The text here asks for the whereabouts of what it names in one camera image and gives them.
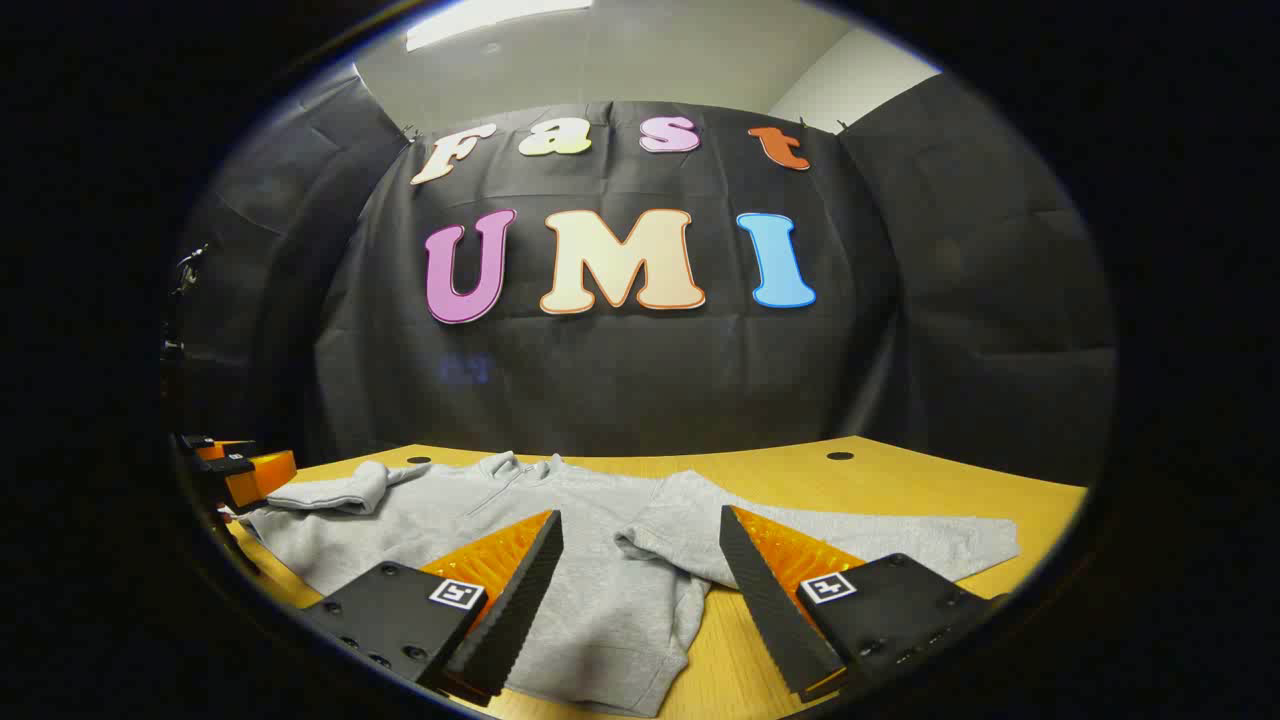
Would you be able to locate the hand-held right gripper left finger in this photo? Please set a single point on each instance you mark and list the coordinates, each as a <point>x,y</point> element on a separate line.
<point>520,610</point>

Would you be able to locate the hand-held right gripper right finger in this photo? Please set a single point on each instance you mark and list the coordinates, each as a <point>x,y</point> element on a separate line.
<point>770,620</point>

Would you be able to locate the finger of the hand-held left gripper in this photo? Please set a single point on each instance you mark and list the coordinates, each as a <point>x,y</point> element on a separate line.
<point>255,478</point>
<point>225,446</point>

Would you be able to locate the grey zip-neck sweatshirt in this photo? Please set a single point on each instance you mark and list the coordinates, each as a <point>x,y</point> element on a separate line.
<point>600,500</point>

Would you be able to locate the black backdrop cloth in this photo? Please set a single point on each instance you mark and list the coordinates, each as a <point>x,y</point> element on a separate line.
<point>620,380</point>

